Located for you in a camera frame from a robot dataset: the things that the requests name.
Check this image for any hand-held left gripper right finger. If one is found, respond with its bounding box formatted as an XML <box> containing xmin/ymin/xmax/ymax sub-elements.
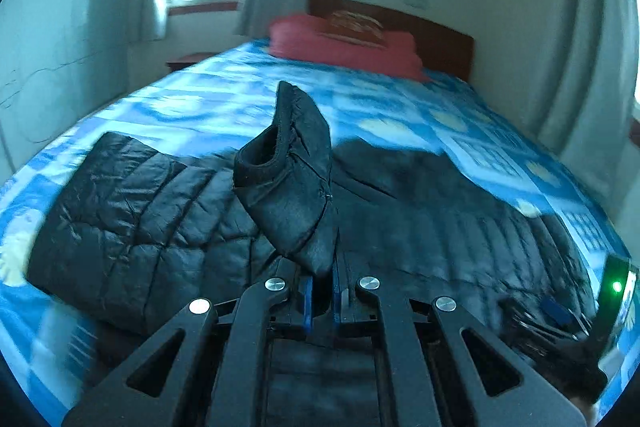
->
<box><xmin>331</xmin><ymin>251</ymin><xmax>588</xmax><ymax>427</ymax></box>

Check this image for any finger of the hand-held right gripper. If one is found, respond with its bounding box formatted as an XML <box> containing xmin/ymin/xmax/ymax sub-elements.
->
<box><xmin>501</xmin><ymin>294</ymin><xmax>597</xmax><ymax>350</ymax></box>

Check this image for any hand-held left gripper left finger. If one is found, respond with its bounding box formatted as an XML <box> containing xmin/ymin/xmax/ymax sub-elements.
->
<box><xmin>62</xmin><ymin>257</ymin><xmax>316</xmax><ymax>427</ymax></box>

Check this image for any black puffer jacket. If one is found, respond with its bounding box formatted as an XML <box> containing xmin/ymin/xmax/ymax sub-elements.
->
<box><xmin>26</xmin><ymin>81</ymin><xmax>598</xmax><ymax>370</ymax></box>

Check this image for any blue printed bed blanket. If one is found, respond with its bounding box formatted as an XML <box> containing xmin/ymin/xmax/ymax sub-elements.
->
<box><xmin>0</xmin><ymin>38</ymin><xmax>632</xmax><ymax>423</ymax></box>

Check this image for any red pillow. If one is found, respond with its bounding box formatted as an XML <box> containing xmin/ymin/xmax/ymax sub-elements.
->
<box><xmin>268</xmin><ymin>11</ymin><xmax>431</xmax><ymax>82</ymax></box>

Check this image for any brown wooden nightstand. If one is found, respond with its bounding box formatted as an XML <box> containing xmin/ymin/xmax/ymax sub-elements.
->
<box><xmin>166</xmin><ymin>51</ymin><xmax>222</xmax><ymax>72</ymax></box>

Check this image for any brown wooden headboard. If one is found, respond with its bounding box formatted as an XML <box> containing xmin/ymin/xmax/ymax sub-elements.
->
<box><xmin>306</xmin><ymin>0</ymin><xmax>475</xmax><ymax>82</ymax></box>

